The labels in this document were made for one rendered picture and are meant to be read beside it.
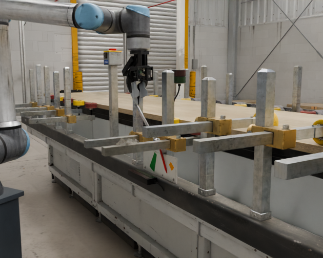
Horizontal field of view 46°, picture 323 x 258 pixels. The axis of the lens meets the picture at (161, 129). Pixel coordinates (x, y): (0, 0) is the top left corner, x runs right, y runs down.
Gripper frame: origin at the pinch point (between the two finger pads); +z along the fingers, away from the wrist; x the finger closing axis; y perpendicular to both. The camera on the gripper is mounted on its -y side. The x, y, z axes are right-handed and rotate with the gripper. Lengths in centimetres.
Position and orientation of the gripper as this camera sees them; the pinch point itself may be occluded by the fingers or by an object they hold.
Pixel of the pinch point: (137, 101)
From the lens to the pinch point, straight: 152.9
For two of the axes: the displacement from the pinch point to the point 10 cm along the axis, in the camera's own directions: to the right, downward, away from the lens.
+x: 8.5, -0.8, 5.2
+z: 0.1, 9.9, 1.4
